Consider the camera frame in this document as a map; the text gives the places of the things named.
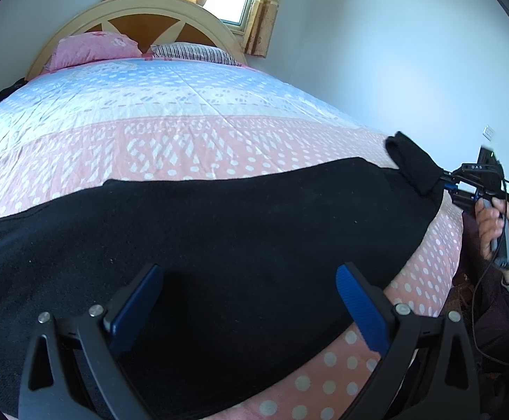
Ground thin black cable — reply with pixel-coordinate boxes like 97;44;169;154
470;178;509;365

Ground striped pillow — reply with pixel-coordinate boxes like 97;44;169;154
150;42;243;68

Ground black pants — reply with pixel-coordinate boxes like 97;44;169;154
0;132;450;420

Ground person's dark maroon clothing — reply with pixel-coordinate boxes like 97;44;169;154
449;216;509;379

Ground black bag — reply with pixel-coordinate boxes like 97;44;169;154
0;77;28;110

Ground pink flowered pillow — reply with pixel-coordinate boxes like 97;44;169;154
43;31;143;72

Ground beige wooden headboard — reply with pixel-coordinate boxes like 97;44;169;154
26;0;248;82

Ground narrow yellow curtain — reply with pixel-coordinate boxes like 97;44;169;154
241;0;291;58

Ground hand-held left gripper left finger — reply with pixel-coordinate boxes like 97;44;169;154
18;263;164;420

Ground person's right hand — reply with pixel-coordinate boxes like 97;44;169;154
475;198;509;286

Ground bed with dotted sheet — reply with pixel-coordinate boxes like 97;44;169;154
0;55;465;420

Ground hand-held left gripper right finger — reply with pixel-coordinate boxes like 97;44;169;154
335;262;482;420

